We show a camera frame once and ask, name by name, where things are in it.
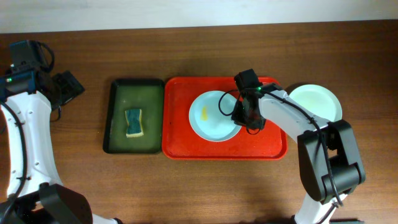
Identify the light blue plate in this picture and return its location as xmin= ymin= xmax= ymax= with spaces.
xmin=188 ymin=90 xmax=241 ymax=142

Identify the pale green plate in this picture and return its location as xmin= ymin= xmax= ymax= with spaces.
xmin=289 ymin=84 xmax=343 ymax=121

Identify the green yellow sponge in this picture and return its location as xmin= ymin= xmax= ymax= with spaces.
xmin=125 ymin=108 xmax=144 ymax=138

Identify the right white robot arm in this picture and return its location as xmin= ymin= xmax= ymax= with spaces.
xmin=231 ymin=69 xmax=366 ymax=223

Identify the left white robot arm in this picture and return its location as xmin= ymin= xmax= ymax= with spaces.
xmin=1 ymin=40 xmax=120 ymax=223

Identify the dark green tray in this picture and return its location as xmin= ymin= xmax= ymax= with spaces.
xmin=103 ymin=78 xmax=165 ymax=154

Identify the red plastic tray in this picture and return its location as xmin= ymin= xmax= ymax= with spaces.
xmin=162 ymin=77 xmax=288 ymax=161

